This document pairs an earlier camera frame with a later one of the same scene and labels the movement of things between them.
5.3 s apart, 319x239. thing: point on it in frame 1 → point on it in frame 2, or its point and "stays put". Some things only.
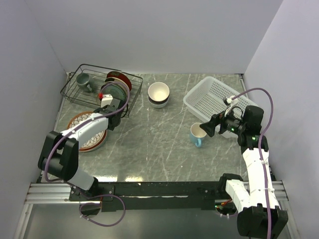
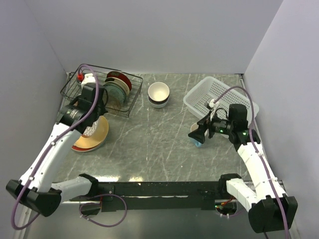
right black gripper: [210, 126] → [199, 134]
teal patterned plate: [117, 91] stays put
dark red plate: [120, 75] stays put
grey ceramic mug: [82, 81] stays put
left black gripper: [104, 107] → [102, 109]
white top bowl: [158, 91] stays put
